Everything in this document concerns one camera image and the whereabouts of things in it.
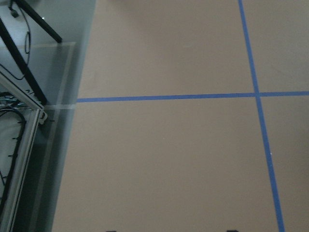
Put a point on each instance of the aluminium slatted workbench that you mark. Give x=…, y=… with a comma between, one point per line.
x=20, y=115

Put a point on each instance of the white desk black legs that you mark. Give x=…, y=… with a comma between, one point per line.
x=17, y=8

